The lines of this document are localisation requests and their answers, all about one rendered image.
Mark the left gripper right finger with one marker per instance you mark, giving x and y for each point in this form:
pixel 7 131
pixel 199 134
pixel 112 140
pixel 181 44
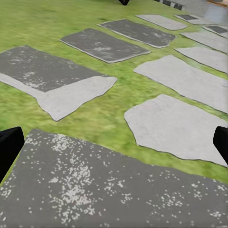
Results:
pixel 220 140

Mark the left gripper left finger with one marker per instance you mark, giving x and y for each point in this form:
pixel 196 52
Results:
pixel 11 142

